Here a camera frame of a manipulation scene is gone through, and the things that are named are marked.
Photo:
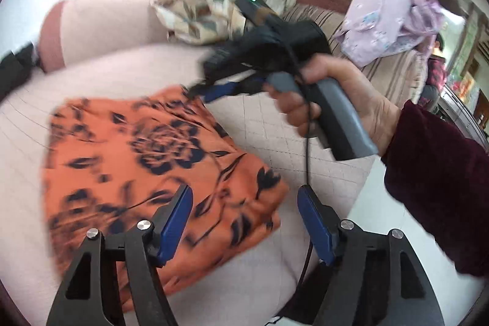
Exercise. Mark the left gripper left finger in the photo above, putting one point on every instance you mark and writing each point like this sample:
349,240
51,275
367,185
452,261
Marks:
89,291

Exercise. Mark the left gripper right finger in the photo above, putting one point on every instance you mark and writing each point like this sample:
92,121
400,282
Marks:
377,279

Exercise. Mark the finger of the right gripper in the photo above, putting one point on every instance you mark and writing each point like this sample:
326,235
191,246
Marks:
231,89
199,89

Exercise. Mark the orange black floral garment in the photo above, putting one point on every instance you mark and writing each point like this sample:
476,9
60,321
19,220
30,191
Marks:
111,163

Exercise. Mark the person's right hand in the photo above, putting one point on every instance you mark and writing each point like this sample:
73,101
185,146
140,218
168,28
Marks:
378,115

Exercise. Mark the striped sofa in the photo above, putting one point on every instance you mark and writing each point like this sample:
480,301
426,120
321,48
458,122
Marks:
399,77

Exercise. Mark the lilac floral garment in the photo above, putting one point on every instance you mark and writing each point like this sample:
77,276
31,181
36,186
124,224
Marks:
374,29

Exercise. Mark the pink bolster pillow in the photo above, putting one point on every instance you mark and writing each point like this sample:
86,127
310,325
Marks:
75,31

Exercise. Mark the person in background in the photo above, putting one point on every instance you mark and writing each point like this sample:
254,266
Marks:
436,77

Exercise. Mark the black garment on bed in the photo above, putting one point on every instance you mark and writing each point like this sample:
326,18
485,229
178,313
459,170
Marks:
16,68

